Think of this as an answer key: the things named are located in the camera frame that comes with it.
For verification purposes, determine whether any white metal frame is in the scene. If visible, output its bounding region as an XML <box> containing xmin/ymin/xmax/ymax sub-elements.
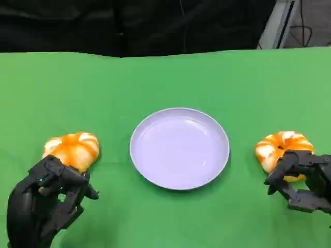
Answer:
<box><xmin>257</xmin><ymin>0</ymin><xmax>298</xmax><ymax>50</ymax></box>

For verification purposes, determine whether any black backdrop cloth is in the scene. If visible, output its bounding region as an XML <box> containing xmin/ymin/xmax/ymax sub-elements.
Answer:
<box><xmin>0</xmin><ymin>0</ymin><xmax>277</xmax><ymax>58</ymax></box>

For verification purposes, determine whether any lilac plate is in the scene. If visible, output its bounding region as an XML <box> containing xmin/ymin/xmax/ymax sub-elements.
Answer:
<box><xmin>129</xmin><ymin>107</ymin><xmax>230</xmax><ymax>191</ymax></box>

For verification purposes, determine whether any orange white toy bread roll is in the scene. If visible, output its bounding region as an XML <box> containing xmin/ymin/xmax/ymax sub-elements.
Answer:
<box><xmin>42</xmin><ymin>132</ymin><xmax>101</xmax><ymax>174</ymax></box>
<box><xmin>254</xmin><ymin>131</ymin><xmax>315</xmax><ymax>183</ymax></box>

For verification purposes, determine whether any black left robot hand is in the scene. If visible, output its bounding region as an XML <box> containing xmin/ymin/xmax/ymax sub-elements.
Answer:
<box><xmin>6</xmin><ymin>154</ymin><xmax>100</xmax><ymax>248</ymax></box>

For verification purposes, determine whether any green table cloth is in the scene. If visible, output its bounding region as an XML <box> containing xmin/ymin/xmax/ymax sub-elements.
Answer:
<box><xmin>0</xmin><ymin>46</ymin><xmax>331</xmax><ymax>248</ymax></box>

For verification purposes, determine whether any looped black cable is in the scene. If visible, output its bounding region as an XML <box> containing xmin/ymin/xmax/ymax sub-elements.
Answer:
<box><xmin>289</xmin><ymin>0</ymin><xmax>314</xmax><ymax>49</ymax></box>

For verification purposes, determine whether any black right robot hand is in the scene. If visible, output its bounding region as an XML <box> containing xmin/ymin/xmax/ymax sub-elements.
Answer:
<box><xmin>264</xmin><ymin>149</ymin><xmax>331</xmax><ymax>214</ymax></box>

